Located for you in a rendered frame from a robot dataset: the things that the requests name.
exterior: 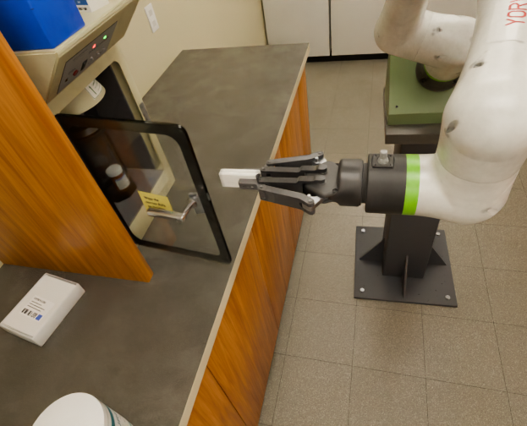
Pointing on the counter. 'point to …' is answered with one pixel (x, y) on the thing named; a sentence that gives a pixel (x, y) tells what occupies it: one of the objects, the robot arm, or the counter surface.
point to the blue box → (35, 22)
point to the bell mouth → (85, 99)
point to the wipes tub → (79, 412)
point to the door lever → (172, 212)
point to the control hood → (117, 13)
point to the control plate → (85, 57)
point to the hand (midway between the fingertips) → (240, 178)
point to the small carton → (90, 5)
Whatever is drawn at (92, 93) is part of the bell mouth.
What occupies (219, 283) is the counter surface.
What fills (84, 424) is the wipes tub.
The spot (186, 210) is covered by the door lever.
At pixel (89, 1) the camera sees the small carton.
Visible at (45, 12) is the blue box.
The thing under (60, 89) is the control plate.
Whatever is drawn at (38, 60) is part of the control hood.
